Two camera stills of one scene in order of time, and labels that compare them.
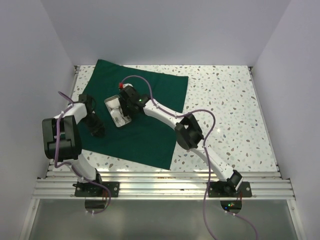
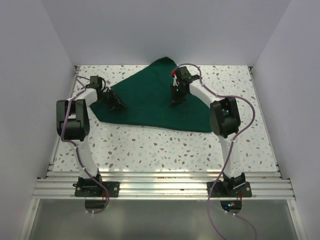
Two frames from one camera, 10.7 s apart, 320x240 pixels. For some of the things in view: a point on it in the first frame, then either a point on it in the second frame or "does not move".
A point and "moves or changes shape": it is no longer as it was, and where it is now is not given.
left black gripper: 100,126 → 119,104
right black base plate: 227,189 does not move
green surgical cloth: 149,139 moves or changes shape
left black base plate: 89,189 does not move
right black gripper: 127,112 → 176,100
